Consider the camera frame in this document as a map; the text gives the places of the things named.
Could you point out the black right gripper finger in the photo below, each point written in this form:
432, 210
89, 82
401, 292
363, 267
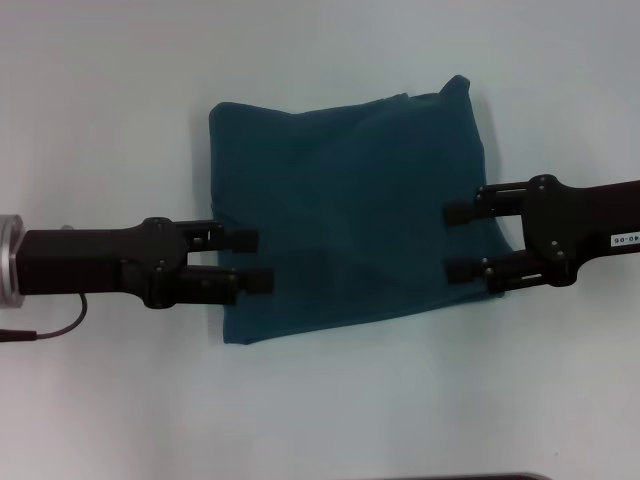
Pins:
465, 270
460, 212

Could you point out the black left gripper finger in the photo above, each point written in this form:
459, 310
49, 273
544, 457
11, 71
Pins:
255, 280
240, 240

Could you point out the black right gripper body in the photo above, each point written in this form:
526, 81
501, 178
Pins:
585, 230

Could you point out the teal FREE print T-shirt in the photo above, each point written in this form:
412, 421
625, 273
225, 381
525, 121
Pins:
350, 200

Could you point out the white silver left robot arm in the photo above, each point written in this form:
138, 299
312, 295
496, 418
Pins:
10, 260

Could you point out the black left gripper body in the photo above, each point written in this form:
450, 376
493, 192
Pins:
100, 260

